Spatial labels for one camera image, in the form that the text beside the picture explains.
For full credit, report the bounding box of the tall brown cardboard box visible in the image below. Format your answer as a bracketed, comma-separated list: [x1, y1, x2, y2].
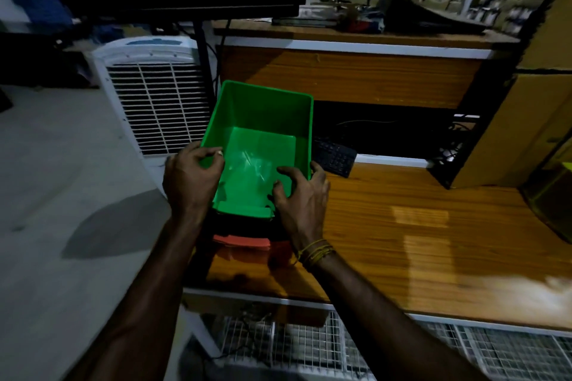
[517, 0, 572, 72]

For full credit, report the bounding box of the white wire mesh shelf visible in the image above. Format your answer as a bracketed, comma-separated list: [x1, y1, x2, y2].
[209, 308, 572, 381]

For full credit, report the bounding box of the black plastic bin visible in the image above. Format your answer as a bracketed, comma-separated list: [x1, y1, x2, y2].
[210, 210, 291, 244]

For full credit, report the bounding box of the person's left forearm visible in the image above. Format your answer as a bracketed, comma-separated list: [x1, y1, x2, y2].
[63, 211, 206, 381]

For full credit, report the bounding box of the yellow thread wristband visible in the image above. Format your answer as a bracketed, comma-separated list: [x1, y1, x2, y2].
[294, 239, 337, 266]

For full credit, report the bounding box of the red plastic bin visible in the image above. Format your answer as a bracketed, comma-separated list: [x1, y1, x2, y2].
[212, 233, 296, 268]

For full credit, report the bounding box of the flat dark book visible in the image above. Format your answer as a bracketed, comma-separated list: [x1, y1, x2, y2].
[271, 15, 346, 29]

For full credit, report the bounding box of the person's right hand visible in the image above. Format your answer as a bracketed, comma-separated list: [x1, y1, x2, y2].
[270, 161, 331, 255]

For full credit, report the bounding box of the translucent yellow-green bin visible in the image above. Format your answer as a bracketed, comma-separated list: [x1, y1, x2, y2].
[522, 134, 572, 244]

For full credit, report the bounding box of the wooden desk hutch shelf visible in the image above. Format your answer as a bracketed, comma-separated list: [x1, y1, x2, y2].
[213, 18, 522, 110]

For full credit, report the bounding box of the black computer keyboard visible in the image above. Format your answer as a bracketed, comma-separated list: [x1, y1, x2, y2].
[311, 137, 358, 179]

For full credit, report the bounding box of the person's right forearm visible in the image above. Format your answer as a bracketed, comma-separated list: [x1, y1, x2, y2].
[300, 248, 490, 381]

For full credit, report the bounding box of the green plastic bin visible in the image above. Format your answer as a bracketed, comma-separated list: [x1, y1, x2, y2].
[200, 80, 314, 220]

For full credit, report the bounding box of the black monitor stand pole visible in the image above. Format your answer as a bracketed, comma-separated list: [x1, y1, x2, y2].
[191, 20, 217, 102]

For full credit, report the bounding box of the person's left hand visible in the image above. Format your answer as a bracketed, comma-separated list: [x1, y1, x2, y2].
[162, 141, 225, 219]

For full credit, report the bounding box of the white air cooler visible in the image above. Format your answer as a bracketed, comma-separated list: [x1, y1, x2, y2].
[88, 35, 216, 195]

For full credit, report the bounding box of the tangle of black cables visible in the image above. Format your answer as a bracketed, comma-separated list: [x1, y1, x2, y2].
[428, 114, 481, 174]

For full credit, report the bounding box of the large brown cardboard box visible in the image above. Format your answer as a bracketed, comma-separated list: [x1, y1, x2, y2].
[450, 73, 572, 190]

